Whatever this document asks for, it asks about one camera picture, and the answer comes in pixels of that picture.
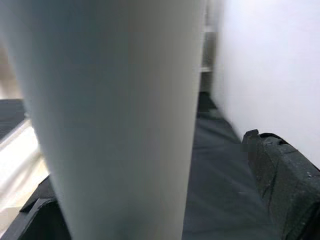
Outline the white plastic table top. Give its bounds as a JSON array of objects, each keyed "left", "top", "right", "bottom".
[{"left": 0, "top": 119, "right": 55, "bottom": 213}]

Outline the white plastic table leg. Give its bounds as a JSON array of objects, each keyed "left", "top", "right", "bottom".
[{"left": 0, "top": 0, "right": 208, "bottom": 240}]

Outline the black tablecloth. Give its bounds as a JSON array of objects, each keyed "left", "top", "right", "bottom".
[{"left": 0, "top": 91, "right": 286, "bottom": 240}]

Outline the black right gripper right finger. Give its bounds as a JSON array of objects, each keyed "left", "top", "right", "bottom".
[{"left": 241, "top": 128, "right": 320, "bottom": 240}]

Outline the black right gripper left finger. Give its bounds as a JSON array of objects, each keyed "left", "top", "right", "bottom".
[{"left": 9, "top": 174, "right": 73, "bottom": 240}]

